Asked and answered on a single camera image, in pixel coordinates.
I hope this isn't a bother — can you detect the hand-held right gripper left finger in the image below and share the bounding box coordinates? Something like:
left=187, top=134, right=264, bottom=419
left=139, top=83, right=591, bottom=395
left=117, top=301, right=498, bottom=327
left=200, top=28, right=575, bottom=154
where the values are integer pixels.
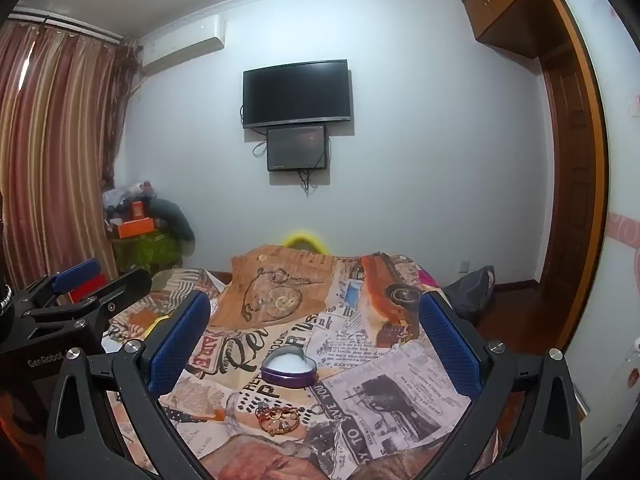
left=45, top=290, right=221, bottom=480

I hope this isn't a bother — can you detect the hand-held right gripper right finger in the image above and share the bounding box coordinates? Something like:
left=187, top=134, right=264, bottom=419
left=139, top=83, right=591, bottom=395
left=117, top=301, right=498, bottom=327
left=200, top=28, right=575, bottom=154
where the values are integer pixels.
left=417, top=290, right=586, bottom=480

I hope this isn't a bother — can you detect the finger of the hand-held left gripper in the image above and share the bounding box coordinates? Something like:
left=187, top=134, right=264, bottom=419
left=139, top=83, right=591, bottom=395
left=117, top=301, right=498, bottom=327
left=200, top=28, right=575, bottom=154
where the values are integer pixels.
left=15, top=258, right=102, bottom=318
left=22, top=267, right=152, bottom=342

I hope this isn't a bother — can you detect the red cord bracelet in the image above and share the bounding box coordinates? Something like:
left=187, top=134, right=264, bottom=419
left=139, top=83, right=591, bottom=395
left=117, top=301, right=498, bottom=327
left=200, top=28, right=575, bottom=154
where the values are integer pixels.
left=255, top=402, right=302, bottom=436

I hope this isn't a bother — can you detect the purple heart-shaped tin box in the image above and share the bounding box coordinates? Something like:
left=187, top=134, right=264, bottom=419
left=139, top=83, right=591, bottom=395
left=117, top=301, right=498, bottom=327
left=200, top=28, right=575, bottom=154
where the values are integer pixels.
left=261, top=345, right=317, bottom=389

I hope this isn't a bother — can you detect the green cloth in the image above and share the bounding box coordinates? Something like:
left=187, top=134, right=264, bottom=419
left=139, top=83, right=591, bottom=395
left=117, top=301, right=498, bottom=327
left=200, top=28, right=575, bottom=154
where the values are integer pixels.
left=111, top=232, right=182, bottom=272

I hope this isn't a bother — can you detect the dark bag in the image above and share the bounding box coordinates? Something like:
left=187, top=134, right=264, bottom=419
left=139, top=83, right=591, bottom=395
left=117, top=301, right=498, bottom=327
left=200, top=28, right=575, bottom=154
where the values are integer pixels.
left=442, top=266, right=497, bottom=322

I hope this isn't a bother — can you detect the orange box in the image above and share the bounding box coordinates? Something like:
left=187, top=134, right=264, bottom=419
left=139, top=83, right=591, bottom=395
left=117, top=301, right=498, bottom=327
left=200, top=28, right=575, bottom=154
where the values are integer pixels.
left=117, top=217, right=155, bottom=239

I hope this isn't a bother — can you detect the dark jacket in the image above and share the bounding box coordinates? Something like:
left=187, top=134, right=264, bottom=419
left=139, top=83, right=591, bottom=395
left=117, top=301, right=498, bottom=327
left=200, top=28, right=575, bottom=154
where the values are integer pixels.
left=149, top=198, right=195, bottom=244

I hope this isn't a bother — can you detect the striped curtain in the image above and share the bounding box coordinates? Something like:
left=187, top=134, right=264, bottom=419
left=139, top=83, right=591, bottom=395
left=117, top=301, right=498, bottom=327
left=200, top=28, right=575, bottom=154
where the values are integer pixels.
left=0, top=10, right=142, bottom=301

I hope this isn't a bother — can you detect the printed blanket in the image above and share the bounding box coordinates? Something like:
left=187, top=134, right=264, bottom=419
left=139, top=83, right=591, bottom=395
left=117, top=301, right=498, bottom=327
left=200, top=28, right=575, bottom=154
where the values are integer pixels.
left=105, top=243, right=501, bottom=480

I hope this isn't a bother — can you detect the yellow round cushion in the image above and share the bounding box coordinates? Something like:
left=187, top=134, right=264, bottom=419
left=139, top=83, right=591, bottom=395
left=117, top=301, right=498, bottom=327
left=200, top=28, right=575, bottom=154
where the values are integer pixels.
left=284, top=230, right=329, bottom=252

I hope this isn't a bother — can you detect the brown wooden door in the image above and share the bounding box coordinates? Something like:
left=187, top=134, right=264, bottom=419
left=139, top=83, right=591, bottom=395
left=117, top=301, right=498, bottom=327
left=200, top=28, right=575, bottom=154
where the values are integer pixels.
left=539, top=42, right=610, bottom=288

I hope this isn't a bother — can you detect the curtain rod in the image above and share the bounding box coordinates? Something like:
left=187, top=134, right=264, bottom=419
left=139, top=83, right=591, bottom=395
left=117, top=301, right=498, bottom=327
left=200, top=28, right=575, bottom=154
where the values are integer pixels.
left=9, top=6, right=126, bottom=45

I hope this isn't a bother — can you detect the white air conditioner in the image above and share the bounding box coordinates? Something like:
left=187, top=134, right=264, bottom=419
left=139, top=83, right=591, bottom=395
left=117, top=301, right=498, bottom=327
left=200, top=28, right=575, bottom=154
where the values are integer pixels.
left=140, top=15, right=227, bottom=74

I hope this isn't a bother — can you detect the wooden overhead cabinet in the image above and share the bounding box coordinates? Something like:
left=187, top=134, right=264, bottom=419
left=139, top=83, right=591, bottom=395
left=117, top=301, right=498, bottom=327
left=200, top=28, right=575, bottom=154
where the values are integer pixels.
left=461, top=0, right=568, bottom=61

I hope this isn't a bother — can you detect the small black wall monitor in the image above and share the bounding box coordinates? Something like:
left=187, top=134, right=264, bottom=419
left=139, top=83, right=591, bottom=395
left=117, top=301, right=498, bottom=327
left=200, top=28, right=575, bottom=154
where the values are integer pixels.
left=266, top=124, right=329, bottom=173

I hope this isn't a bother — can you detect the large black wall television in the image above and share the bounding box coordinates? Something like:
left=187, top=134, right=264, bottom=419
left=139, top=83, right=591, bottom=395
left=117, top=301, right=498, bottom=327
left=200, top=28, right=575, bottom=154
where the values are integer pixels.
left=242, top=59, right=350, bottom=130

